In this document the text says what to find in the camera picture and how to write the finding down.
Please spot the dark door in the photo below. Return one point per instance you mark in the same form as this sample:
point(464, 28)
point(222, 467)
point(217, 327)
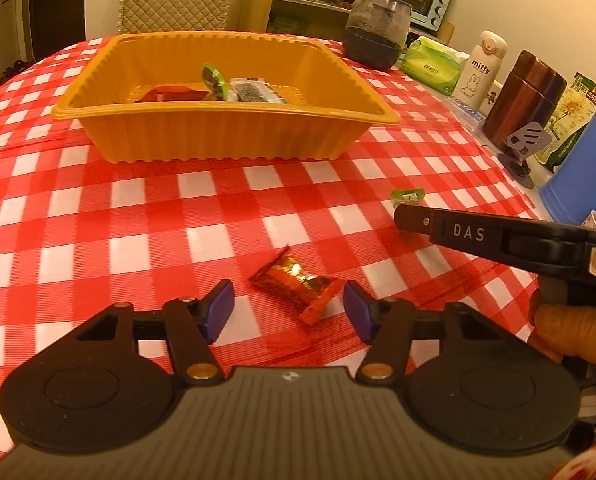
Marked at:
point(58, 5)

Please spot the red gold candy wrapper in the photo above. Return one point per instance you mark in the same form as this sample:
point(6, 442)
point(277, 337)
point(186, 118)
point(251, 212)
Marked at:
point(293, 280)

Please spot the green yellow printed box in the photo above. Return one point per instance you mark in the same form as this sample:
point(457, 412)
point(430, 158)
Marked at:
point(575, 110)

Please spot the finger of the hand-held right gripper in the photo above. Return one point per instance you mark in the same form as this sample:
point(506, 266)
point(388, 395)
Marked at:
point(412, 220)

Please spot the white grey snack packet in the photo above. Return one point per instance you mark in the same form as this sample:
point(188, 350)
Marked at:
point(253, 92)

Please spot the white thermos bottle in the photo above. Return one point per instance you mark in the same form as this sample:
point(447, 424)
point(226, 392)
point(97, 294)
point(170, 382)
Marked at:
point(480, 75)

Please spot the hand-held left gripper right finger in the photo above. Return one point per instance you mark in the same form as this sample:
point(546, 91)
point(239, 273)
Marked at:
point(357, 317)

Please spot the blue white strip packet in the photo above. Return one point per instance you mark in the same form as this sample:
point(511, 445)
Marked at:
point(467, 112)

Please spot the red white checkered tablecloth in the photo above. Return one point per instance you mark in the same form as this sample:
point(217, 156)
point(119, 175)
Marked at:
point(128, 210)

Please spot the grey metal phone stand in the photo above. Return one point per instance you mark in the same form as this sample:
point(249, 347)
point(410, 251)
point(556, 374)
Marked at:
point(527, 137)

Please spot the person's right hand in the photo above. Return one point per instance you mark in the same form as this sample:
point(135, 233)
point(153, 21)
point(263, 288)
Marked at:
point(577, 332)

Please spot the red boxy snack packet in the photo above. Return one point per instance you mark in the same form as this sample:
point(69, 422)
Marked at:
point(175, 93)

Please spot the blue plastic jug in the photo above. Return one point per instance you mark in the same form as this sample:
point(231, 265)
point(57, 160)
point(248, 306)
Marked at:
point(582, 175)

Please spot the dark glass jar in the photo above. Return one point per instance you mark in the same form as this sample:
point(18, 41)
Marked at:
point(375, 45)

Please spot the orange plastic basket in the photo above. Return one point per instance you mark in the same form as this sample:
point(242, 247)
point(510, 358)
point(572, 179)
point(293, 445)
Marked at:
point(228, 130)

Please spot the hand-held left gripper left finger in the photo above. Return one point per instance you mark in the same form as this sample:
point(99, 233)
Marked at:
point(220, 310)

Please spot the brown metal canister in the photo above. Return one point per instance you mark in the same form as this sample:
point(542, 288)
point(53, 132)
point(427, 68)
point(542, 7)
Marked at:
point(522, 100)

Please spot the side shelf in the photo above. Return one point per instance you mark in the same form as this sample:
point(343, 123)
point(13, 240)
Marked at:
point(308, 7)

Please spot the green tissue pack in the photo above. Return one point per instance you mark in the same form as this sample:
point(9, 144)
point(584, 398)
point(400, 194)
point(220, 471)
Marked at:
point(430, 67)

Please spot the small yellow-green candy packet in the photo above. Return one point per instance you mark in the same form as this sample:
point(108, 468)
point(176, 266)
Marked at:
point(406, 196)

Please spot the green snack packet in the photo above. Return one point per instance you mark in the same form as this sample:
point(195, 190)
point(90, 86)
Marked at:
point(214, 77)

